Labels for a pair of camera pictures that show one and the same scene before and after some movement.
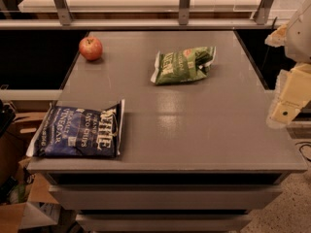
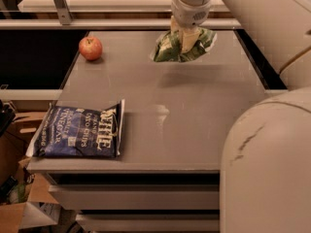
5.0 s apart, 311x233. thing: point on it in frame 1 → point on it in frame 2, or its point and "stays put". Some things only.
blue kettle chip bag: [88, 131] stays put
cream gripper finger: [277, 38] → [174, 25]
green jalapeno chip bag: [183, 64] → [169, 49]
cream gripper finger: [293, 93] → [189, 38]
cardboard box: [27, 200] stays put
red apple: [90, 49] stays put
